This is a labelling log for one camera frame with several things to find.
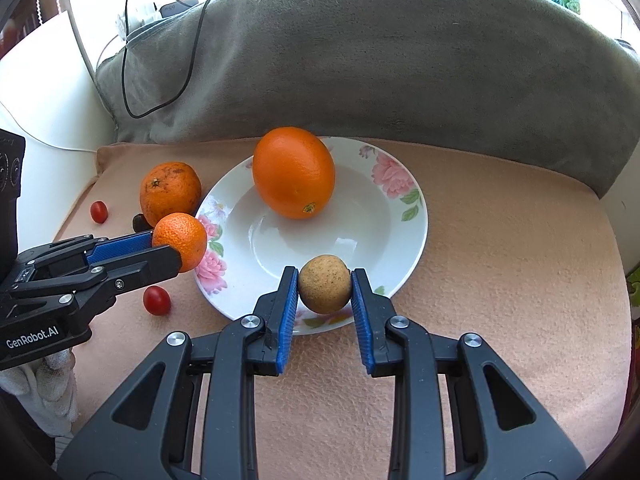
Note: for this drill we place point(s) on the big smooth orange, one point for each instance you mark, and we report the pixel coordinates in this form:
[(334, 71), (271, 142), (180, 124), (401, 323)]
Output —
[(295, 172)]

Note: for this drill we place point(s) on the round brown fruit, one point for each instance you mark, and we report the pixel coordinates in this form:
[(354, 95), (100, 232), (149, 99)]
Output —
[(325, 284)]

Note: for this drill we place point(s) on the red cherry tomato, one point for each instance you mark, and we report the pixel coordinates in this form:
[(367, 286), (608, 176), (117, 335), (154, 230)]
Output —
[(157, 300), (99, 211)]

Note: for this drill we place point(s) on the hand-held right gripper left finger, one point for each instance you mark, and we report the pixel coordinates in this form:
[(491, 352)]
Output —
[(286, 320)]

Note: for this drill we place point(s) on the person's left hand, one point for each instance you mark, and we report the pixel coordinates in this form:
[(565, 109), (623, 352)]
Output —
[(45, 390)]

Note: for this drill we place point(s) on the green patterned cloth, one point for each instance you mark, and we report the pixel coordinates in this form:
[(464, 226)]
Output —
[(634, 292)]

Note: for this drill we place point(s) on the white charger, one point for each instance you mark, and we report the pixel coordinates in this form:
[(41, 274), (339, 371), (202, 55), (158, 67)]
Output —
[(137, 17)]

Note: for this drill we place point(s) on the large mandarin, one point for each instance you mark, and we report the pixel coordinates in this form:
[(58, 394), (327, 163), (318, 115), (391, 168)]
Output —
[(170, 190)]

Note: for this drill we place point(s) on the dark grape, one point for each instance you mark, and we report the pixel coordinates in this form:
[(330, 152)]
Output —
[(140, 222)]

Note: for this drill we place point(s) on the grey blanket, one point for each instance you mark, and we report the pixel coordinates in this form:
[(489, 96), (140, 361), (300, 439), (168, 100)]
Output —
[(375, 60)]

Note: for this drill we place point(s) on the dark power bank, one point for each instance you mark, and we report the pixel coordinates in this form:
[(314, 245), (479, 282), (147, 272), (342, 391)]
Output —
[(177, 7)]

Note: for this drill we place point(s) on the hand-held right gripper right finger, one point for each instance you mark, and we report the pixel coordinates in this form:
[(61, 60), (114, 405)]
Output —
[(361, 320)]

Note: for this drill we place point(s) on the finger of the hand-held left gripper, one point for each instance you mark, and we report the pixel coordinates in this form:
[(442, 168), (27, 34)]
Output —
[(145, 266), (122, 249)]

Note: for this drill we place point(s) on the small mandarin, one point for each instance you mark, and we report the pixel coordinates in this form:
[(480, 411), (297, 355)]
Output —
[(184, 240)]

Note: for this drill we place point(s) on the white floral plate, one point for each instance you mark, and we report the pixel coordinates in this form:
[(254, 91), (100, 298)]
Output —
[(370, 240)]

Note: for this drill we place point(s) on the peach blanket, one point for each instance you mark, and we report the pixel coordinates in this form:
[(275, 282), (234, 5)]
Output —
[(500, 270)]

